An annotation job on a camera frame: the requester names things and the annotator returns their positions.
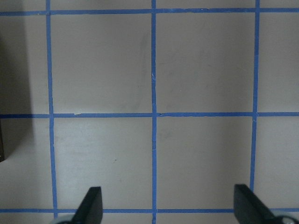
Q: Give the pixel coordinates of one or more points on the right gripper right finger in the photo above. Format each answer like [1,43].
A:
[249,209]

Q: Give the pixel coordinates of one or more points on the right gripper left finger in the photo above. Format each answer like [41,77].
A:
[90,211]

